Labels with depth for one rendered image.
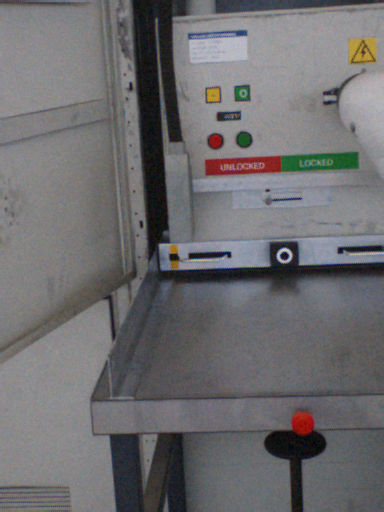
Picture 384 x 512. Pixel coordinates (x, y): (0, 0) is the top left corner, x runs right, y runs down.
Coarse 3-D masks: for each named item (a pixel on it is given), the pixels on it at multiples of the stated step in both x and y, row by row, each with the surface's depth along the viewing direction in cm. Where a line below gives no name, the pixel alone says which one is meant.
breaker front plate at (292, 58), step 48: (288, 48) 174; (336, 48) 173; (192, 96) 178; (288, 96) 176; (192, 144) 180; (288, 144) 179; (336, 144) 178; (240, 192) 182; (288, 192) 181; (336, 192) 180; (192, 240) 185
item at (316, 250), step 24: (168, 240) 188; (216, 240) 185; (240, 240) 184; (264, 240) 183; (288, 240) 183; (312, 240) 182; (336, 240) 182; (360, 240) 182; (168, 264) 186; (192, 264) 186; (216, 264) 185; (240, 264) 185; (264, 264) 184; (312, 264) 184
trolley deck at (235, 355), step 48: (192, 288) 179; (240, 288) 177; (288, 288) 175; (336, 288) 173; (192, 336) 150; (240, 336) 149; (288, 336) 148; (336, 336) 146; (96, 384) 131; (144, 384) 131; (192, 384) 130; (240, 384) 129; (288, 384) 128; (336, 384) 127; (96, 432) 128; (144, 432) 127; (192, 432) 126
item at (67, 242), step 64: (0, 0) 141; (64, 0) 159; (0, 64) 146; (64, 64) 165; (0, 128) 143; (64, 128) 162; (0, 192) 147; (64, 192) 167; (128, 192) 186; (0, 256) 148; (64, 256) 168; (128, 256) 191; (0, 320) 149; (64, 320) 163
